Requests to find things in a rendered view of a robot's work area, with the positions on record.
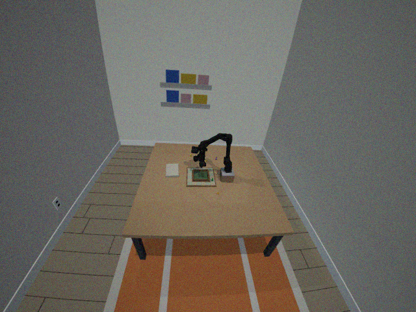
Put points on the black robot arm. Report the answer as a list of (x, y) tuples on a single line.
[(203, 144)]

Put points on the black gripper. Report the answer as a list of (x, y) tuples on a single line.
[(202, 162)]

